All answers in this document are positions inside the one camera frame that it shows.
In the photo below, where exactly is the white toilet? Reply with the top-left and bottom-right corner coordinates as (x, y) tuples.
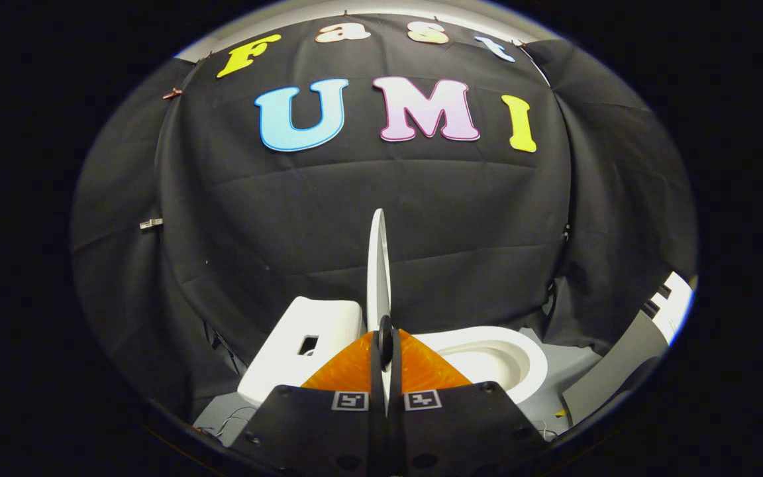
(237, 296), (548, 406)

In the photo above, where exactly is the white toilet lid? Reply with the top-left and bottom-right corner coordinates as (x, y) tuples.
(367, 209), (393, 415)

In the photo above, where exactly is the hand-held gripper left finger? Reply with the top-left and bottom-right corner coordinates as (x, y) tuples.
(229, 331), (386, 477)

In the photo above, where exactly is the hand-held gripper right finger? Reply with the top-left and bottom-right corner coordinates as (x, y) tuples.
(390, 330), (548, 477)

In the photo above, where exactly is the white toilet seat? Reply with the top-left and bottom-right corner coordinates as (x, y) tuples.
(415, 326), (548, 405)

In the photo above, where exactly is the white floor cable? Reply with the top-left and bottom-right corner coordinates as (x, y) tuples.
(213, 407), (256, 438)

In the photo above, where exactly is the black lid pull tab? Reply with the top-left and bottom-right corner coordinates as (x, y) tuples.
(379, 315), (394, 365)

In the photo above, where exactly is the grey panel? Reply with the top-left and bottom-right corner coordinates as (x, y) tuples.
(564, 311), (670, 425)

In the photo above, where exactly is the white black striped board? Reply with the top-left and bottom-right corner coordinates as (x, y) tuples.
(643, 272), (695, 345)

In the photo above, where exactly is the black backdrop cloth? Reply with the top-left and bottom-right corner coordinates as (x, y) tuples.
(67, 13), (697, 425)

